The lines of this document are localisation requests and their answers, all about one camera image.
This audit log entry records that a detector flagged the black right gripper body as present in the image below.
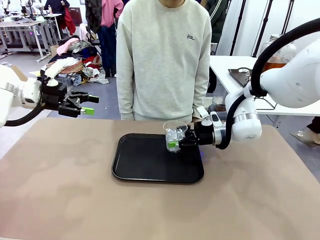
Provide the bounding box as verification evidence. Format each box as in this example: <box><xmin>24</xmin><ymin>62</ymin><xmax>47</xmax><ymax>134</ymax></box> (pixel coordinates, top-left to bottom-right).
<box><xmin>192</xmin><ymin>121</ymin><xmax>216</xmax><ymax>146</ymax></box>

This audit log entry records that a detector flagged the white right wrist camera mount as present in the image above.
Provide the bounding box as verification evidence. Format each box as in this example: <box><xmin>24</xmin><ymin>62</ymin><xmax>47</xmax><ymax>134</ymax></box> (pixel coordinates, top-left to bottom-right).
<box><xmin>196</xmin><ymin>106</ymin><xmax>223</xmax><ymax>128</ymax></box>

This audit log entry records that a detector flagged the person's right forearm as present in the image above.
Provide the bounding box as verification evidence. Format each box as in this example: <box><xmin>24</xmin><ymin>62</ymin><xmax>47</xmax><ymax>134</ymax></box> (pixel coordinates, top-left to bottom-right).
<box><xmin>116</xmin><ymin>57</ymin><xmax>136</xmax><ymax>121</ymax></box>

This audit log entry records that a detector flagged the person in pink top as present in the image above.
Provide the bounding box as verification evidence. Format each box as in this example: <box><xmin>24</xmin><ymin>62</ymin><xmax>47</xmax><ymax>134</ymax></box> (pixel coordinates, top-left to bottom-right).
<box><xmin>98</xmin><ymin>0</ymin><xmax>125</xmax><ymax>78</ymax></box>

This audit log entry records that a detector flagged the grey workshop desk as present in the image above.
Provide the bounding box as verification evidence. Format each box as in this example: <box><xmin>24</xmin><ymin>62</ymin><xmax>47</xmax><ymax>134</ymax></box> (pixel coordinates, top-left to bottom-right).
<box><xmin>0</xmin><ymin>20</ymin><xmax>50</xmax><ymax>63</ymax></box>

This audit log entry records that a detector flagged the white side table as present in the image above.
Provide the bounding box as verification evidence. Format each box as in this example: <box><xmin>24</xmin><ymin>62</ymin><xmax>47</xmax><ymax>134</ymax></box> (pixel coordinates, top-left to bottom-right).
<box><xmin>209</xmin><ymin>55</ymin><xmax>320</xmax><ymax>117</ymax></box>

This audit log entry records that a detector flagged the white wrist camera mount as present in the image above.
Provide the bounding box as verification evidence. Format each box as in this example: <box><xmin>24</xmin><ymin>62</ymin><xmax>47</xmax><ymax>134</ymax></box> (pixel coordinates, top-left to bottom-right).
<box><xmin>40</xmin><ymin>59</ymin><xmax>66</xmax><ymax>88</ymax></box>
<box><xmin>196</xmin><ymin>106</ymin><xmax>223</xmax><ymax>128</ymax></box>

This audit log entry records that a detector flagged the pile of colourful clothes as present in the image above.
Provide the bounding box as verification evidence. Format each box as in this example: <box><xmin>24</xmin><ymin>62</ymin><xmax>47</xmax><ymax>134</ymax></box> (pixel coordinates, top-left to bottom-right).
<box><xmin>41</xmin><ymin>37</ymin><xmax>110</xmax><ymax>86</ymax></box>

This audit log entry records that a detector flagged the dark metal tray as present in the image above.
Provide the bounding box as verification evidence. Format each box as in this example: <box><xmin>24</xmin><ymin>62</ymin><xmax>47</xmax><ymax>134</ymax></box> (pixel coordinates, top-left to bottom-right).
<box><xmin>227</xmin><ymin>67</ymin><xmax>252</xmax><ymax>88</ymax></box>

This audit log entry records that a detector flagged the person's left forearm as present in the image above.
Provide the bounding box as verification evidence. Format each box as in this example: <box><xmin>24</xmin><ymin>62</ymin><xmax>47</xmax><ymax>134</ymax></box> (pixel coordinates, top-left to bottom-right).
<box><xmin>191</xmin><ymin>57</ymin><xmax>213</xmax><ymax>119</ymax></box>

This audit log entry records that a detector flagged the red hanging garment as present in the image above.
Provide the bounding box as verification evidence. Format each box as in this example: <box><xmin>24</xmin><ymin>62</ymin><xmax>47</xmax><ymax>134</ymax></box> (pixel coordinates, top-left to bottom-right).
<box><xmin>64</xmin><ymin>6</ymin><xmax>77</xmax><ymax>36</ymax></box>

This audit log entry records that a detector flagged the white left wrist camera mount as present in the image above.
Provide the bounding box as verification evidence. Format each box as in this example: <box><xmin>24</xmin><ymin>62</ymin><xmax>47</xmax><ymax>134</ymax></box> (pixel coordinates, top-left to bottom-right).
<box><xmin>40</xmin><ymin>59</ymin><xmax>66</xmax><ymax>88</ymax></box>

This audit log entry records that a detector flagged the black plastic serving tray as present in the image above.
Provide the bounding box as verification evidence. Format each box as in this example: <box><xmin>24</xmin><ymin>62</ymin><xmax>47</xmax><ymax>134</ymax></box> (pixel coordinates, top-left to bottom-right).
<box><xmin>111</xmin><ymin>133</ymin><xmax>205</xmax><ymax>184</ymax></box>

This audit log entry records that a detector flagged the black light stand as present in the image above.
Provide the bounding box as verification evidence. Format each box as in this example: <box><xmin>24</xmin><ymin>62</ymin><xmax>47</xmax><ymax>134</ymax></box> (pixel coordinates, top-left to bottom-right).
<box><xmin>252</xmin><ymin>0</ymin><xmax>274</xmax><ymax>58</ymax></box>
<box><xmin>229</xmin><ymin>0</ymin><xmax>247</xmax><ymax>56</ymax></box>
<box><xmin>281</xmin><ymin>0</ymin><xmax>295</xmax><ymax>36</ymax></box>

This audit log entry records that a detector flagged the black wire dispenser stand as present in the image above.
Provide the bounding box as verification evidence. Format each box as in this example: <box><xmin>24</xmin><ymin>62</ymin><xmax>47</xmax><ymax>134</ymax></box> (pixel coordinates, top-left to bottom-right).
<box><xmin>254</xmin><ymin>96</ymin><xmax>278</xmax><ymax>111</ymax></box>

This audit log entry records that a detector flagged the person in grey sweatshirt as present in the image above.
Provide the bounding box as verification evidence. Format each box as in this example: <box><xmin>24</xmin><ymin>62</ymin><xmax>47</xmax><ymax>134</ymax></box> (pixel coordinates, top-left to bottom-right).
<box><xmin>116</xmin><ymin>0</ymin><xmax>213</xmax><ymax>121</ymax></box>

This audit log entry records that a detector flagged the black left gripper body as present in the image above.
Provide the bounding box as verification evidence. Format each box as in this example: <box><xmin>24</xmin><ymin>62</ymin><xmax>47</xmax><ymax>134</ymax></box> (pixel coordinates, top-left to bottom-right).
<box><xmin>39</xmin><ymin>82</ymin><xmax>68</xmax><ymax>111</ymax></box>

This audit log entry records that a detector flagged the short clear iced cup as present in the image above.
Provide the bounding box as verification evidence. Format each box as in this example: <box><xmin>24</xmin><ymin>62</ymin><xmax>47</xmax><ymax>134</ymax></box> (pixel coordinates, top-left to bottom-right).
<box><xmin>163</xmin><ymin>120</ymin><xmax>188</xmax><ymax>154</ymax></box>

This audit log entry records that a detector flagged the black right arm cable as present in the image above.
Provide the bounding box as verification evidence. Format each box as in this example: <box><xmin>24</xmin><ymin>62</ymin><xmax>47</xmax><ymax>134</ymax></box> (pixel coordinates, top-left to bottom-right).
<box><xmin>216</xmin><ymin>17</ymin><xmax>320</xmax><ymax>151</ymax></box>

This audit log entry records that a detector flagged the brown cardboard box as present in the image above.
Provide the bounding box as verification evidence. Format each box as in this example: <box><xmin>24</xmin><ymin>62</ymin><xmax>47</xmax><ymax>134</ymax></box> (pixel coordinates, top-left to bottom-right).
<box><xmin>11</xmin><ymin>65</ymin><xmax>29</xmax><ymax>82</ymax></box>

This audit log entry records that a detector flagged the glass drink dispenser jar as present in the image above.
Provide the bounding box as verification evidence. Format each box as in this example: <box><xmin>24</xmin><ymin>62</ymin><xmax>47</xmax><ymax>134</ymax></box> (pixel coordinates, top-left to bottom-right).
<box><xmin>259</xmin><ymin>34</ymin><xmax>298</xmax><ymax>73</ymax></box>

